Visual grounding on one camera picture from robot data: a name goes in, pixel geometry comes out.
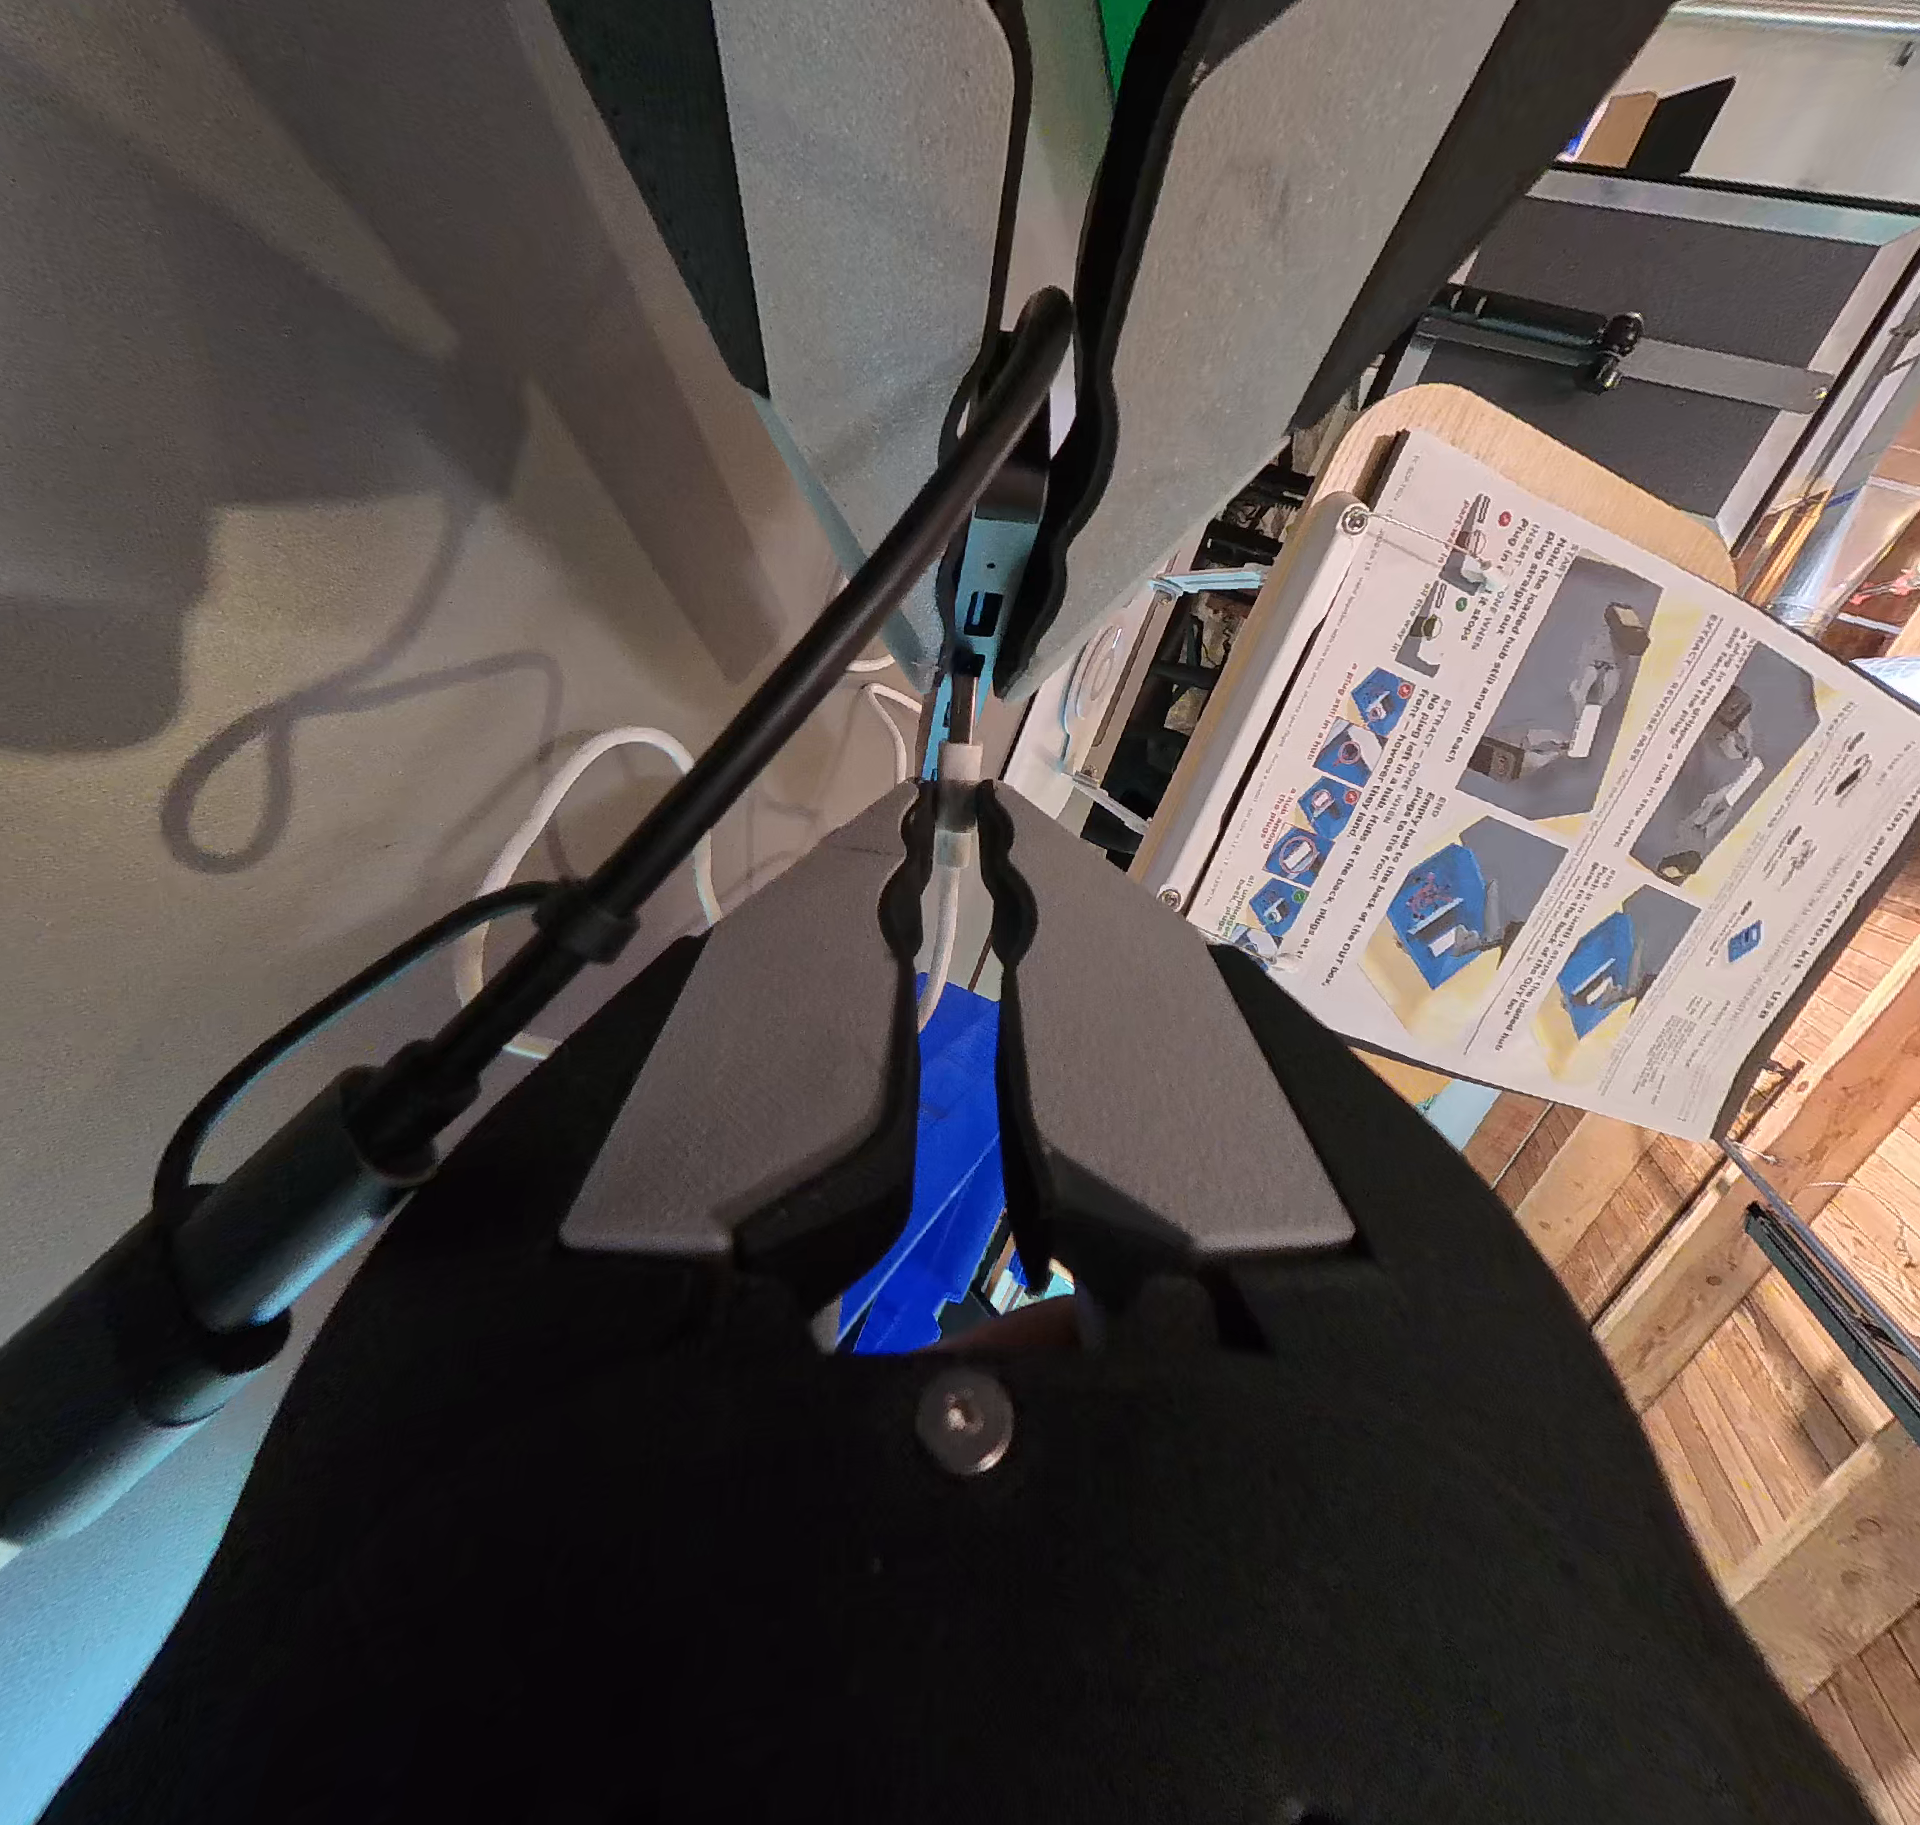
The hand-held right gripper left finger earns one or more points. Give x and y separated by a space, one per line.
747 1075

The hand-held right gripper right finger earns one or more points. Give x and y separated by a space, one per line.
1170 1091

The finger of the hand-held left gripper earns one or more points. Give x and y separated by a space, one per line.
1277 207
856 207

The blue plastic bin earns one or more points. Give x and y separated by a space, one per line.
959 1103

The grey aluminium framed case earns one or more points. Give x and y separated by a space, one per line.
1724 266

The printed instruction sheet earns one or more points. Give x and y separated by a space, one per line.
1577 744

